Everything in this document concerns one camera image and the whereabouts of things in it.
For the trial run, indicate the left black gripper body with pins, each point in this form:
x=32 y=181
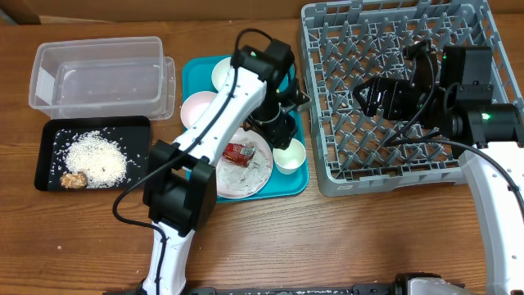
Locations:
x=271 y=121

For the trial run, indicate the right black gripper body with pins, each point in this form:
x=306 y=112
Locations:
x=417 y=108

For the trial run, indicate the white paper cup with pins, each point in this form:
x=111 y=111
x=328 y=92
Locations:
x=290 y=159

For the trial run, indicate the red snack wrapper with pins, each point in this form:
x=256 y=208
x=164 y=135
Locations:
x=239 y=154

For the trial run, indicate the white bowl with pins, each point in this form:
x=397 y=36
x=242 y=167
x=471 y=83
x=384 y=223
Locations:
x=220 y=73

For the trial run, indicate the white tissue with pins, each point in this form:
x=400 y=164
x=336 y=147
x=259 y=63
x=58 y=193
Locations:
x=238 y=182

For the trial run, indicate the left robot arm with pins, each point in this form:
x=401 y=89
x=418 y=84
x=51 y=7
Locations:
x=179 y=192

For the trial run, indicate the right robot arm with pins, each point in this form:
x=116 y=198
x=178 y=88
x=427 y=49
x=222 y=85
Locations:
x=448 y=100

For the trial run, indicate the grey dishwasher rack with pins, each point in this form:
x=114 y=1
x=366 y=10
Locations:
x=345 y=43

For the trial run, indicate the black waste tray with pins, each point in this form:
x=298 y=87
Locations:
x=130 y=134

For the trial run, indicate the white round plate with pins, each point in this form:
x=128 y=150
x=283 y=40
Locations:
x=253 y=139

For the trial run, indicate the pink bowl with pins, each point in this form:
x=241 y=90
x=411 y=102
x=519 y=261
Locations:
x=194 y=106

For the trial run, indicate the teal plastic tray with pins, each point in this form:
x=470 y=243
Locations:
x=196 y=77

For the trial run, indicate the clear plastic bin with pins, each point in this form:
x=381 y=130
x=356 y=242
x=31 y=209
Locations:
x=103 y=77

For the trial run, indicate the pile of white rice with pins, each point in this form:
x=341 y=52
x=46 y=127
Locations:
x=104 y=160

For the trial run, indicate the brown food scrap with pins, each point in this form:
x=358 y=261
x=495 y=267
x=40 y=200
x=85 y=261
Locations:
x=74 y=180

